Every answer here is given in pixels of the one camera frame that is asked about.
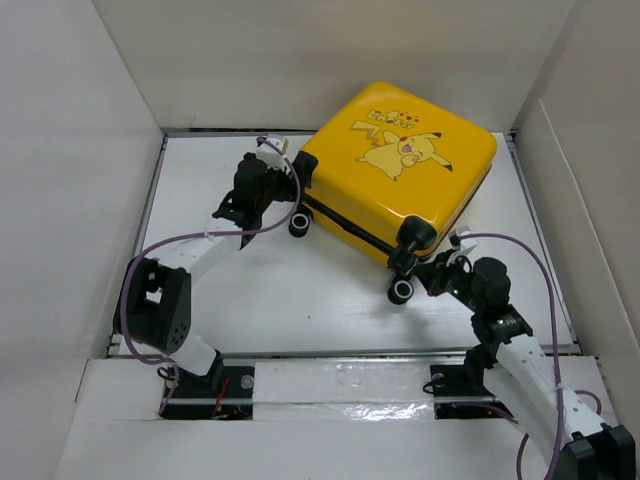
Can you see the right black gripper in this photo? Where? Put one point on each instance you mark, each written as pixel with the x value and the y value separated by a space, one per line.
pixel 431 274

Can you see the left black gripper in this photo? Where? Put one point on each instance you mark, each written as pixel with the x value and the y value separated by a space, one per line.
pixel 288 191

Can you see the yellow hard-shell suitcase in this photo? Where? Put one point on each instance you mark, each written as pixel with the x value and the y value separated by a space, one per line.
pixel 389 174

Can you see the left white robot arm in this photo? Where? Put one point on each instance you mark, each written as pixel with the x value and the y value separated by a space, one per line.
pixel 154 313

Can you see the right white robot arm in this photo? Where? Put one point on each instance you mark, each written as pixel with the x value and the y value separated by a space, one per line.
pixel 576 442

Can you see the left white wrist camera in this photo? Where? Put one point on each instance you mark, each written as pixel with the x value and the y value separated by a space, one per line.
pixel 272 150

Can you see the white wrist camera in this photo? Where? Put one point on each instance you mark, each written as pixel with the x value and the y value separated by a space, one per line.
pixel 272 150
pixel 461 245

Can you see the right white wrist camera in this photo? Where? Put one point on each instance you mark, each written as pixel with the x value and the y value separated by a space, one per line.
pixel 461 245

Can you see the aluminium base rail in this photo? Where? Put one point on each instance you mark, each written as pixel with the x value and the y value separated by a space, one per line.
pixel 270 389

